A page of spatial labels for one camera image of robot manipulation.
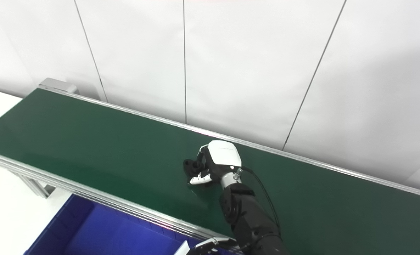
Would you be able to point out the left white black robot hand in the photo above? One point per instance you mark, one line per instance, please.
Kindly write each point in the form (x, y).
(213, 246)

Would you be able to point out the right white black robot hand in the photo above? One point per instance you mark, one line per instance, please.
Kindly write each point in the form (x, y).
(224, 156)

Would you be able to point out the black plastic bracket part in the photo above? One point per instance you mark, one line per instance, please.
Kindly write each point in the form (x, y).
(192, 166)

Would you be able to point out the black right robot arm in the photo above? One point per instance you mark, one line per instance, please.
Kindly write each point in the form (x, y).
(245, 216)

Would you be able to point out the blue plastic bin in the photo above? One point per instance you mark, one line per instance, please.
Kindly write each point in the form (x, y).
(107, 233)

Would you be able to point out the green conveyor belt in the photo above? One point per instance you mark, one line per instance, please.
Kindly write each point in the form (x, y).
(55, 85)
(107, 148)

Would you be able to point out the aluminium conveyor leg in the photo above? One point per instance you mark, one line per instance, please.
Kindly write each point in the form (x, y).
(36, 186)

